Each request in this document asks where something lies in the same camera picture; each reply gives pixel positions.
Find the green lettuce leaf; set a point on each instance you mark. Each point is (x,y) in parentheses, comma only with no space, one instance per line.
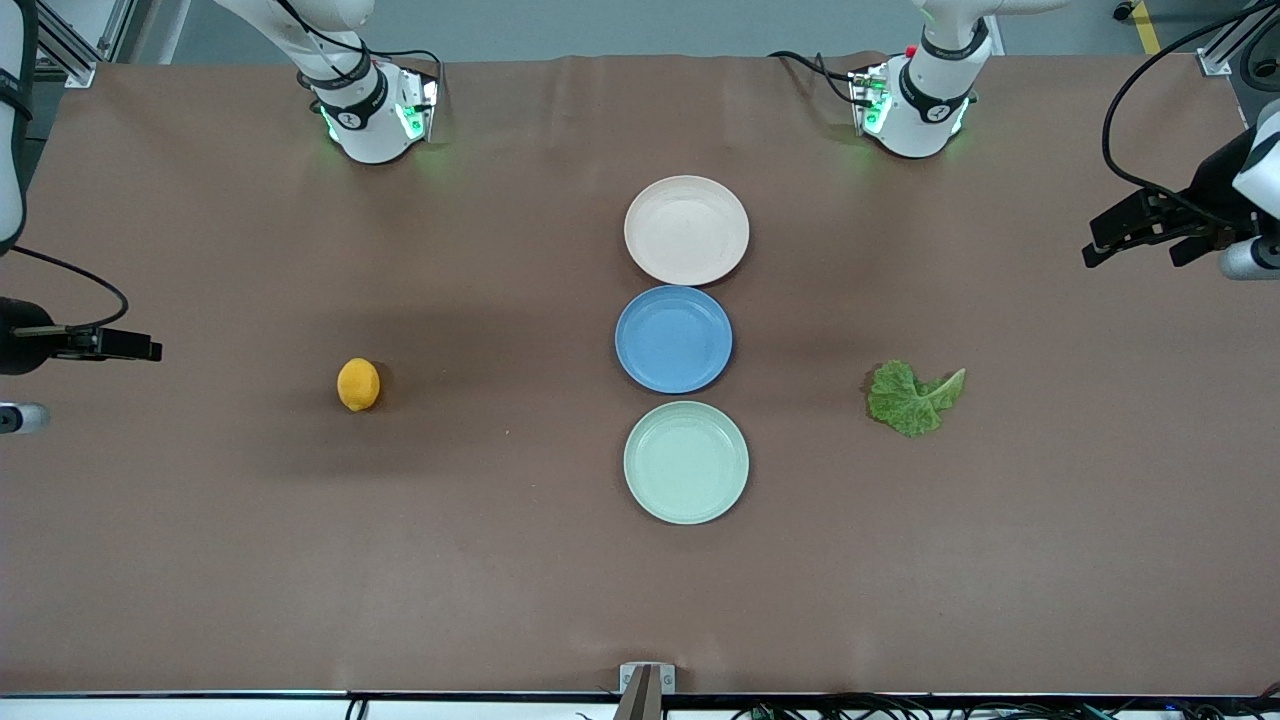
(905,400)

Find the yellow lemon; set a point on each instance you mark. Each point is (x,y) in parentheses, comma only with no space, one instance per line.
(358,384)

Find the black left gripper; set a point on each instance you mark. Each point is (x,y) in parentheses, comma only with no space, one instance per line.
(1207,192)

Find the black table edge rail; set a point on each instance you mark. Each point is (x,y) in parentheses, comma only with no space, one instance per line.
(200,694)

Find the beige round plate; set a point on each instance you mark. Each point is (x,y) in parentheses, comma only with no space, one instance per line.
(686,230)

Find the black caster wheel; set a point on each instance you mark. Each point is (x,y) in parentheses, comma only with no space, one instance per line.
(1123,9)

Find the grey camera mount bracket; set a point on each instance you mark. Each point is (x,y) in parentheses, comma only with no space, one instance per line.
(646,682)

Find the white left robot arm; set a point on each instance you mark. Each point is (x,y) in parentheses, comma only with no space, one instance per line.
(915,125)

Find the aluminium frame profile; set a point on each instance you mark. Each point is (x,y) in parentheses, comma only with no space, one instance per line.
(1225,50)
(75,55)

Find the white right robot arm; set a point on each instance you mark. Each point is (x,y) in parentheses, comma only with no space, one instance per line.
(365,135)

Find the blue round plate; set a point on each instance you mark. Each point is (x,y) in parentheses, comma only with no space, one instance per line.
(672,340)

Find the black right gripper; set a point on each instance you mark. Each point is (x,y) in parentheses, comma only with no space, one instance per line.
(20,345)

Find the brown table cover sheet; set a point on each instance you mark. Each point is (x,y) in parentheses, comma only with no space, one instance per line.
(300,500)

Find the pale green round plate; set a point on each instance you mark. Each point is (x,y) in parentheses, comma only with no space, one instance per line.
(686,462)

